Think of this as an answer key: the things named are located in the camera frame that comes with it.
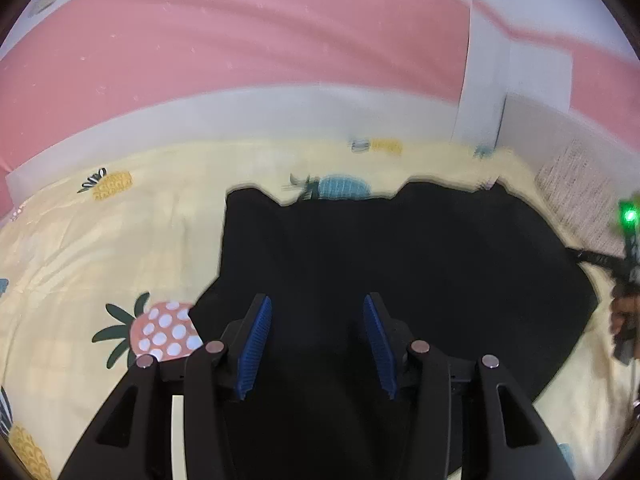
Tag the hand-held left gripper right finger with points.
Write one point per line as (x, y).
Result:
(380, 345)

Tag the black garment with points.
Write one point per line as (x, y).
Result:
(400, 255)

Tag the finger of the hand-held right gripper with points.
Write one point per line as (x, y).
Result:
(595, 259)

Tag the person's right hand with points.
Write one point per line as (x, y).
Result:
(625, 312)

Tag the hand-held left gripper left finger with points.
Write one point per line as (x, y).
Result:
(255, 345)

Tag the yellow pineapple print bedsheet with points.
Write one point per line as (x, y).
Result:
(150, 240)

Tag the beige textured cloth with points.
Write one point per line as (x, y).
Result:
(585, 185)

